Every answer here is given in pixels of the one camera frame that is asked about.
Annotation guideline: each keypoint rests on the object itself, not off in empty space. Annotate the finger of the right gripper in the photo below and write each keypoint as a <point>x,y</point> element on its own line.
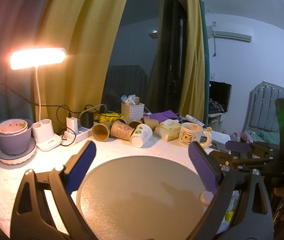
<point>241,147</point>

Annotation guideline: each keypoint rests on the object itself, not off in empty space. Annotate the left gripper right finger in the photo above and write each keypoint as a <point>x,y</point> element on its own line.
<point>252,218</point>

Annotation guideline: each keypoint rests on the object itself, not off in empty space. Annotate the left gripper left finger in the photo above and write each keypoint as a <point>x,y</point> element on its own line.
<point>31,217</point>

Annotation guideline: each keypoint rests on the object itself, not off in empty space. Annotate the white paper cup green print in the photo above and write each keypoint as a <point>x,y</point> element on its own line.
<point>141,134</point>

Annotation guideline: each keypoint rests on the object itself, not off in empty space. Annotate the plain brown paper cup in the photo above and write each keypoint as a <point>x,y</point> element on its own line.
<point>101,131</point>

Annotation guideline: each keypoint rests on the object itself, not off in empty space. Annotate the brown paper cup pink print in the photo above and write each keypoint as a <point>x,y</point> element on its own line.
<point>121,130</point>

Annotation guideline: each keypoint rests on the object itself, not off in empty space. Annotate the brown paper cup back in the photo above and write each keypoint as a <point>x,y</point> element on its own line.
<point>125,120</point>

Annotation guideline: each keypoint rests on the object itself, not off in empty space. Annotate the brown paper cup middle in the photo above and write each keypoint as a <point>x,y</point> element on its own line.
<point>134,123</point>

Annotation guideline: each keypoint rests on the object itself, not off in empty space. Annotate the brown paper cup right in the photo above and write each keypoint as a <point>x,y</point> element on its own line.
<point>152,123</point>

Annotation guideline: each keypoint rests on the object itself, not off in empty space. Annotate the grey bed headboard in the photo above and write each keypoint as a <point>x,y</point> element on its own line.
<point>261,111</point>

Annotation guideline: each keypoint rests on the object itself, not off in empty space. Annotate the white desk lamp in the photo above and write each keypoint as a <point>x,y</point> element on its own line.
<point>42,130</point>

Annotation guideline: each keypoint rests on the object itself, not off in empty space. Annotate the white power strip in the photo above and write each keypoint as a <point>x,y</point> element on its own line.
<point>70,138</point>

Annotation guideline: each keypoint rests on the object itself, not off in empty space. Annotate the white bear ceramic mug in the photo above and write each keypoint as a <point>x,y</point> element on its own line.
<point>191,132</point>

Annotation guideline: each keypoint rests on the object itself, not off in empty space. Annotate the white round plate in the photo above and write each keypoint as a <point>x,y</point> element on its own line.
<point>19,158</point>

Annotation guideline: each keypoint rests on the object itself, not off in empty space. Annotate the black monitor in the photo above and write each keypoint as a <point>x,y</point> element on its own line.
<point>219,97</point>

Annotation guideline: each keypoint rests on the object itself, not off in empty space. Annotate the white charger plug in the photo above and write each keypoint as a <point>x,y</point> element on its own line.
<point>72,124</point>

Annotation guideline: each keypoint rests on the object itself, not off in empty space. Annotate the purple bowl with lid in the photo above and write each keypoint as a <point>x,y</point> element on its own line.
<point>16,143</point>

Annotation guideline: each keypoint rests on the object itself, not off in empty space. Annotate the yellow curtain right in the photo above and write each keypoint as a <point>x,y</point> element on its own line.
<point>193,92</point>

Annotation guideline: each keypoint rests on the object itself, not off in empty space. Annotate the yellow curtain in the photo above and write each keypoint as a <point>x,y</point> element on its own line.
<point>193,92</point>
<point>87,30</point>

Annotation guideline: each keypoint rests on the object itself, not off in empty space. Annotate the black power adapter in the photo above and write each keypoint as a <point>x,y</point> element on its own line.
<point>87,120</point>

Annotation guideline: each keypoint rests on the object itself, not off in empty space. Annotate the yellow tissue pack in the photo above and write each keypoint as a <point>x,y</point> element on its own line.
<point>168,130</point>

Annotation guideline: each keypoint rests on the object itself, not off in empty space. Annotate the yellow plastic bag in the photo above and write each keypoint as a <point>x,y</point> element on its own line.
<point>108,117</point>

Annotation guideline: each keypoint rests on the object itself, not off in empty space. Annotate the purple cloth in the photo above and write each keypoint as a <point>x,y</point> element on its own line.
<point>163,116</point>

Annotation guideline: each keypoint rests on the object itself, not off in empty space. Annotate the white woven plastic basket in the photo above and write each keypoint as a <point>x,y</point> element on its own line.
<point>133,112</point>

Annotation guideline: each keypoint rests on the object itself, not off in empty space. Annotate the white air conditioner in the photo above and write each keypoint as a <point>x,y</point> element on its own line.
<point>235,32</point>

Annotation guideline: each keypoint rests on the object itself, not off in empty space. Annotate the yellow curtain left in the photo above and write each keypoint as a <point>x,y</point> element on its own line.
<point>87,30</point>

